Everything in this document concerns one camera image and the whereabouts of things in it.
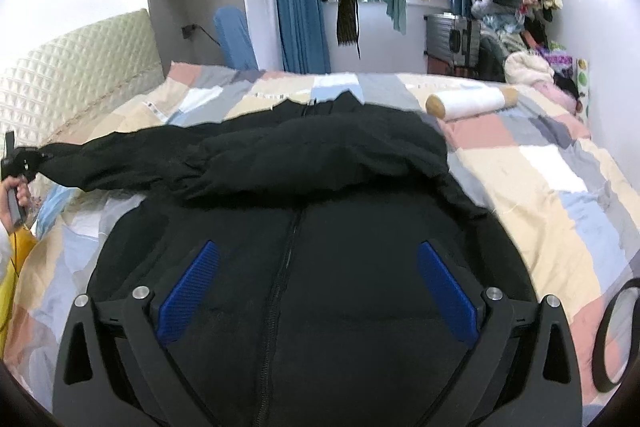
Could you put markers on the brown houndstooth scarf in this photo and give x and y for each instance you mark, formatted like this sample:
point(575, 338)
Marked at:
point(346, 17)

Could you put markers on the patchwork quilt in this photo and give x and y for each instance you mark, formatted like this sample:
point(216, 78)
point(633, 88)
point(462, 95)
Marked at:
point(540, 167)

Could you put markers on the light blue cloth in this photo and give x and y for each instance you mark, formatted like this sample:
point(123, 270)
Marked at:
point(52, 207)

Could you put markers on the grey suitcase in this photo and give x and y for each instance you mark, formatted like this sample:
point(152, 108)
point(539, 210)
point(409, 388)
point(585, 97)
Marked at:
point(450, 37)

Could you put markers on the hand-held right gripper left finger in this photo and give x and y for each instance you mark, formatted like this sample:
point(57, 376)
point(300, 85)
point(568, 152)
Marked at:
point(190, 292)

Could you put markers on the yellow pillow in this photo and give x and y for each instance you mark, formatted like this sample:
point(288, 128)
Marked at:
point(21, 259)

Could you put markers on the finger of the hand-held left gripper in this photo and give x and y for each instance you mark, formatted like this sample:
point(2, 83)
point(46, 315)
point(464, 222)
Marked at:
point(32, 158)

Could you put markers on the cream fleece garment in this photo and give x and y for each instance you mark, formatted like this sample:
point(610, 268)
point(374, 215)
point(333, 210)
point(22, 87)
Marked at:
point(527, 67)

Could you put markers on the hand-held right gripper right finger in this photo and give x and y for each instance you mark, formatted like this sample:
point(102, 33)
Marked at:
point(447, 292)

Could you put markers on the pink blanket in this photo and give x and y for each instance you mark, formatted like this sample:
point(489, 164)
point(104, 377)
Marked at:
point(562, 99)

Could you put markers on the white bolster pillow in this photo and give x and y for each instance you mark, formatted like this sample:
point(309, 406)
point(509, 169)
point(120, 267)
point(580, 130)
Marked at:
point(472, 104)

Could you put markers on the black charger plug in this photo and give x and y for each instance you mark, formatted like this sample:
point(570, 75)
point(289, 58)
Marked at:
point(189, 31)

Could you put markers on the dotted white cushion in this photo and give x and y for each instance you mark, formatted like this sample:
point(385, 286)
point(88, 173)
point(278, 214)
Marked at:
point(583, 82)

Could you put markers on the blue padded board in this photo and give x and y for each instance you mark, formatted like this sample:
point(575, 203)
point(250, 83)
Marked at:
point(235, 37)

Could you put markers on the blue curtain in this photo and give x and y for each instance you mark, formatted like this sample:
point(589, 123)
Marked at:
point(300, 22)

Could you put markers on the cream quilted headboard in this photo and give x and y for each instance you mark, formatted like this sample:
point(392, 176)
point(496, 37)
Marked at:
point(75, 67)

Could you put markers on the teal cloth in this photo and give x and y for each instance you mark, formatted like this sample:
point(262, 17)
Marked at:
point(397, 12)

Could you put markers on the person's left hand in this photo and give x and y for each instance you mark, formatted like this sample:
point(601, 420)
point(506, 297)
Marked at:
point(4, 207)

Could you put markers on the black jacket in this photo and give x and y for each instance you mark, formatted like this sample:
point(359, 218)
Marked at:
point(325, 187)

